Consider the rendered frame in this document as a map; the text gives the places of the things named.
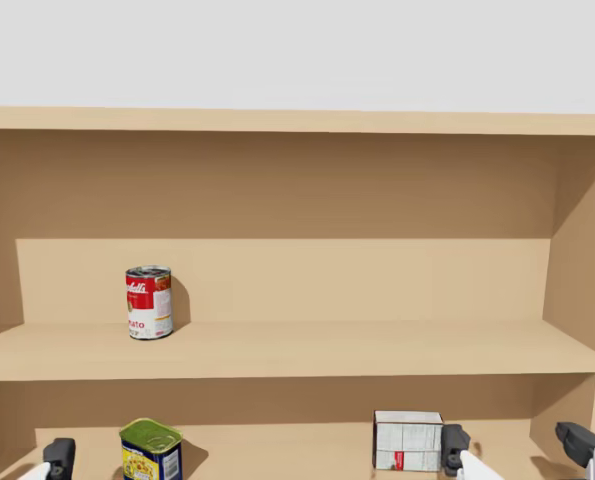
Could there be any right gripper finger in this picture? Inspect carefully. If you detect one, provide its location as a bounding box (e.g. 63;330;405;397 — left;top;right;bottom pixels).
555;421;595;480
441;423;504;480

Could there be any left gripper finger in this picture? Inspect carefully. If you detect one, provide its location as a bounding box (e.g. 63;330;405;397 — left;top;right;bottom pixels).
15;437;77;480

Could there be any green and blue rectangular can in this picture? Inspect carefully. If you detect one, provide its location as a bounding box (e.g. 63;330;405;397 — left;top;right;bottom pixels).
118;417;184;480

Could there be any red and white can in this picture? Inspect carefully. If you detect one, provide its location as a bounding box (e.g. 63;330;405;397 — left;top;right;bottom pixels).
124;264;175;342

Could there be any red and white carton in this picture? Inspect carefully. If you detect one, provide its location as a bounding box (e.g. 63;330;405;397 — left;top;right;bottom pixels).
373;410;445;473

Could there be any pale wooden shelf unit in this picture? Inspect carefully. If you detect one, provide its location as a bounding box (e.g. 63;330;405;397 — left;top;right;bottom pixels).
0;105;595;480

